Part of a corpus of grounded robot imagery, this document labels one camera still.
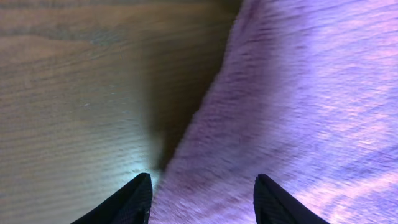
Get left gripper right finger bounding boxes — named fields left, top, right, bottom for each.
left=253, top=174, right=329, bottom=224

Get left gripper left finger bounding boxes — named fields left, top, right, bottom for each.
left=72, top=173, right=153, bottom=224

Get purple cloth with white tag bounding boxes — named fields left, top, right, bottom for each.
left=150, top=0, right=397, bottom=223

